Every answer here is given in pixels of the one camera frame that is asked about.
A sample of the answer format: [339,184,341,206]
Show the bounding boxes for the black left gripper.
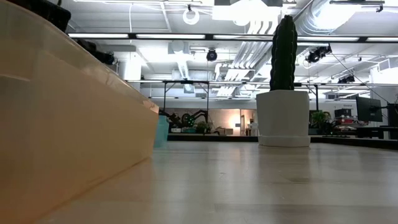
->
[76,39,108,63]

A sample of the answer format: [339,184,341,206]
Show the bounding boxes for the long ceiling light strip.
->
[65,32,398,44]

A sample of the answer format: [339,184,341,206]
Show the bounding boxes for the orange translucent plastic bin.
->
[0,0,160,224]

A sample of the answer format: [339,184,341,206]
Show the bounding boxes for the green translucent plastic bin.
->
[153,114,170,149]

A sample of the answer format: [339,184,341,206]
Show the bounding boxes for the small green plant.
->
[195,121,212,134]

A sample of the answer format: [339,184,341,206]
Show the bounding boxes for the cardboard box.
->
[216,126,234,136]

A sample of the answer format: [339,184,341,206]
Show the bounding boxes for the green cactus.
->
[269,14,299,91]

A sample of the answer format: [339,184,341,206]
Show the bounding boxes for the white plant pot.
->
[256,90,312,148]

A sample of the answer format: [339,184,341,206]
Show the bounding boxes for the green leafy plant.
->
[310,110,335,135]

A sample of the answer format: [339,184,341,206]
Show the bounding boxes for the red and white boxes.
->
[334,108,355,125]

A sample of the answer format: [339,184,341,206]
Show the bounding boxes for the dark desk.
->
[356,125,398,140]

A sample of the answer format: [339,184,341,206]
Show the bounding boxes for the white ring lamp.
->
[182,7,201,26]

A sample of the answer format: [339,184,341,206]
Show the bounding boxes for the silver ventilation duct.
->
[294,0,389,35]

